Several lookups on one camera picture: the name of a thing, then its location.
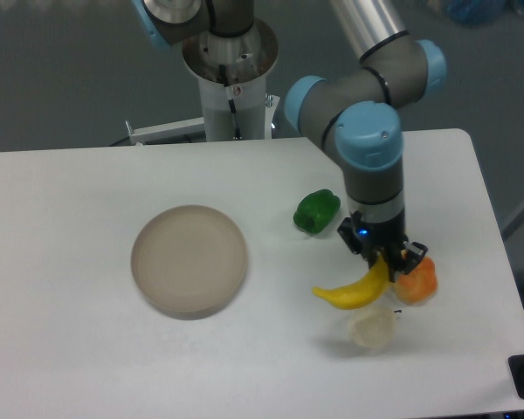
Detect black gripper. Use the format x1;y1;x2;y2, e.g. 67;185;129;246
337;209;428;280

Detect yellow toy banana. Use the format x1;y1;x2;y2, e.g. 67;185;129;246
312;254;390;310

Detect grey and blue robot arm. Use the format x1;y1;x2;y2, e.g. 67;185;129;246
130;1;446;279

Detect green toy bell pepper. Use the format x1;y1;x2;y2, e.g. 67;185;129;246
293;189;341;235

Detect white toy garlic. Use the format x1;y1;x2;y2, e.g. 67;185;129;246
347;305;396;348

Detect beige round plate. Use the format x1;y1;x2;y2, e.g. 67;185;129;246
131;205;249;320

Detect blue plastic bag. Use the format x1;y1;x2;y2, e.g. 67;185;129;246
442;0;506;27

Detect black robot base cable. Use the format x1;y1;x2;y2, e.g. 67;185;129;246
217;64;242;141

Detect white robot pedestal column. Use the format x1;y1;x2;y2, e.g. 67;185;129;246
183;18;279;142

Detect white metal frame bracket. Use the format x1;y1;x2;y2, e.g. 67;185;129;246
119;117;205;145

